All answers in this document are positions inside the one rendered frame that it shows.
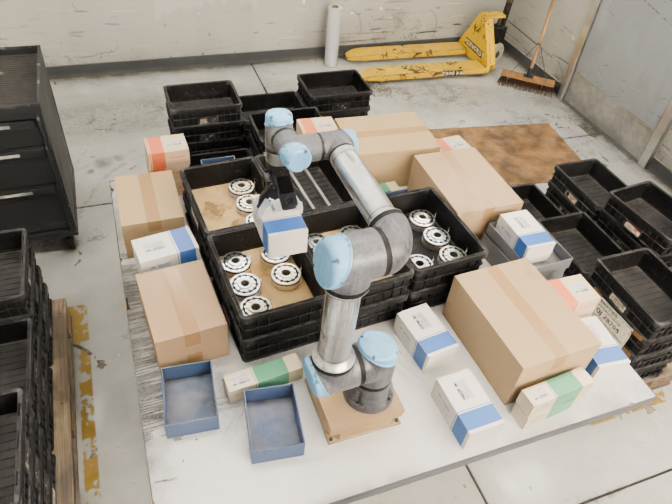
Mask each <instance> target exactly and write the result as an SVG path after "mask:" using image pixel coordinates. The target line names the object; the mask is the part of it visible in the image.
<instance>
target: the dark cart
mask: <svg viewBox="0 0 672 504"><path fill-rule="evenodd" d="M0 72H3V73H4V74H2V75H0V231H4V230H10V229H17V228H25V229H26V231H27V234H28V238H27V239H28V240H29V242H36V241H42V240H49V239H55V238H61V237H65V238H66V239H65V240H66V241H67V244H68V246H69V248H70V249H72V248H76V247H75V243H74V242H75V241H74V237H73V236H74V235H78V219H77V204H76V189H75V174H74V167H73V164H72V160H71V156H70V153H69V149H68V146H67V142H66V138H65V135H64V131H63V127H62V124H61V120H60V116H59V113H58V109H57V106H56V102H55V98H54V95H53V91H52V87H51V84H50V80H49V76H48V73H47V69H46V66H45V62H44V58H43V55H42V51H41V47H40V45H30V46H14V47H0Z"/></svg>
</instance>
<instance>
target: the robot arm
mask: <svg viewBox="0 0 672 504"><path fill-rule="evenodd" d="M264 125H265V152H263V155H264V156H265V160H266V167H267V168H268V169H267V170H262V185H263V187H264V189H265V190H263V191H262V192H261V193H260V195H259V197H256V199H255V213H254V219H255V221H258V220H259V219H261V215H262V214H263V213H264V210H265V209H266V208H268V207H269V205H270V201H269V197H270V198H271V199H274V200H276V199H279V200H280V203H281V207H282V209H283V210H290V209H295V208H297V209H298V210H299V212H300V214H302V212H303V205H302V199H301V195H300V192H299V190H298V189H297V187H296V186H294V185H293V183H292V179H291V176H290V172H289V171H291V172H301V171H302V170H304V169H306V168H307V167H308V166H309V165H310V163H311V162H315V161H321V160H329V161H330V163H331V165H332V166H333V168H334V170H335V171H336V173H337V175H338V176H339V178H340V179H341V181H342V183H343V184H344V186H345V188H346V189H347V191H348V192H349V194H350V196H351V197H352V199H353V201H354V202H355V204H356V206H357V207H358V209H359V210H360V212H361V214H362V215H363V217H364V219H365V220H366V222H367V224H368V228H364V229H359V230H354V231H350V232H345V233H335V234H333V235H331V236H327V237H324V238H322V239H321V240H319V241H318V243H317V244H316V246H315V249H314V253H313V264H314V267H313V269H314V274H315V277H316V280H317V282H318V284H319V285H320V286H321V287H322V288H323V289H324V290H325V292H326V293H325V300H324V308H323V316H322V323H321V331H320V339H319V342H317V343H316V345H315V346H314V348H313V350H312V355H311V356H309V355H308V356H307V357H304V358H303V360H302V365H303V370H304V373H305V376H306V379H307V382H308V385H309V387H310V389H311V391H312V393H313V394H314V395H315V396H316V397H318V398H322V397H326V396H330V395H333V394H336V393H339V392H342V391H343V395H344V398H345V400H346V402H347V403H348V404H349V405H350V406H351V407H352V408H353V409H355V410H356V411H358V412H361V413H364V414H377V413H380V412H382V411H384V410H386V409H387V408H388V407H389V406H390V404H391V402H392V399H393V395H394V387H393V383H392V377H393V373H394V369H395V366H396V364H397V361H398V352H399V351H398V346H397V344H396V342H395V341H394V339H393V338H392V337H390V336H389V335H388V334H384V333H383V332H381V331H376V330H370V331H366V332H364V333H363V334H362V335H361V336H360V337H359V338H358V341H357V342H356V343H353V338H354V333H355V328H356V322H357V317H358V312H359V307H360V301H361V297H363V296H364V295H366V293H367V292H368V291H369V288H370V284H371V280H372V279H375V278H379V277H383V276H388V275H391V274H394V273H396V272H397V271H399V270H400V269H401V268H402V267H403V266H404V265H405V264H406V262H407V261H408V259H409V257H410V255H411V252H412V246H413V235H412V230H411V226H410V224H409V221H408V220H407V218H406V217H405V215H404V214H403V212H402V211H401V210H400V209H397V208H394V206H393V205H392V203H391V202H390V200H389V199H388V197H387V196H386V194H385V193H384V191H383V190H382V188H381V187H380V185H379V184H378V182H377V181H376V179H375V178H374V176H373V175H372V173H371V172H370V170H369V169H368V167H367V166H366V164H365V163H364V161H363V160H362V158H361V157H360V155H359V154H358V148H359V141H358V138H357V134H356V133H355V131H354V130H352V129H336V130H332V131H324V132H316V133H309V134H301V135H298V134H297V133H296V131H295V130H294V128H293V115H292V113H291V112H290V111H289V110H287V109H284V108H273V109H270V110H269V111H267V113H266V115H265V123H264ZM287 169H288V170H287ZM266 171H268V172H266ZM264 172H266V173H264ZM263 177H264V182H263ZM352 343H353V344H352Z"/></svg>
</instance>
